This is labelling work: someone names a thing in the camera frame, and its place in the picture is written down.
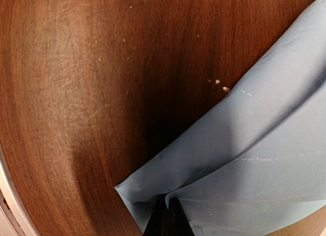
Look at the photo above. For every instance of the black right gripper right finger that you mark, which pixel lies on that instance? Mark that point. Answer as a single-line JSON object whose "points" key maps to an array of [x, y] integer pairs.
{"points": [[178, 224]]}

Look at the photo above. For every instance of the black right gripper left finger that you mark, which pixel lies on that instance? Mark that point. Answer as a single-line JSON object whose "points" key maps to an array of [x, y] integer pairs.
{"points": [[157, 224]]}

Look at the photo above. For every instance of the blue wrapping paper sheet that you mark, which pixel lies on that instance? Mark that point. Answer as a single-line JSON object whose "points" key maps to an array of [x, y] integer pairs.
{"points": [[255, 163]]}

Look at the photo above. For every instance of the front aluminium rail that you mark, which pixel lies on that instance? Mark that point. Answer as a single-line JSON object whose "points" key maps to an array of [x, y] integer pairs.
{"points": [[14, 218]]}

